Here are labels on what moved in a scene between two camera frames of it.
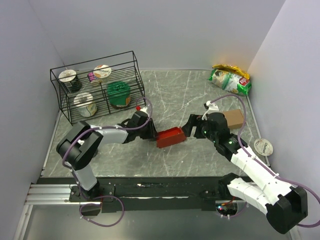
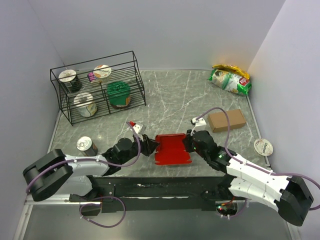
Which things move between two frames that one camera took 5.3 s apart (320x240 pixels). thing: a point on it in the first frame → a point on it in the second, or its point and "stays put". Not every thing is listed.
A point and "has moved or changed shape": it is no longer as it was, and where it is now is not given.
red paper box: (170, 137) has moved or changed shape
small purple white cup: (91, 76) stays put
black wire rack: (100, 87) stays put
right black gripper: (194, 120) → (187, 140)
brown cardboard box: (235, 118) stays put
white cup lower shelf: (85, 106) stays put
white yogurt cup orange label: (103, 72) stays put
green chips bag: (232, 82) stays put
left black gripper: (152, 133) → (149, 145)
